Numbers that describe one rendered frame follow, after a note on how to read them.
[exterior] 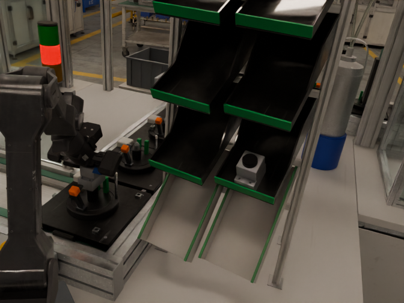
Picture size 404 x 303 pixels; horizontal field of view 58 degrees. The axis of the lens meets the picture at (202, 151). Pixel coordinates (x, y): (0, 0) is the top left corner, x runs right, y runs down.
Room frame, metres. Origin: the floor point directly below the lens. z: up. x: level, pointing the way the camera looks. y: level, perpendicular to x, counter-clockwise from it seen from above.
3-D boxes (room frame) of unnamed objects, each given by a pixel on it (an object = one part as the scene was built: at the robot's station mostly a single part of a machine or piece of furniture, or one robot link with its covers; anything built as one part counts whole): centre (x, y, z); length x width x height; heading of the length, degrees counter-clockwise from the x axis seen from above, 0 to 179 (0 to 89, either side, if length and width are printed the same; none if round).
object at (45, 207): (0.82, 0.28, 0.96); 0.24 x 0.24 x 0.02; 74
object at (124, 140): (1.06, 0.21, 1.01); 0.24 x 0.24 x 0.13; 74
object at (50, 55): (0.98, 0.43, 1.33); 0.05 x 0.05 x 0.05
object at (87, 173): (0.82, 0.28, 1.08); 0.08 x 0.04 x 0.07; 164
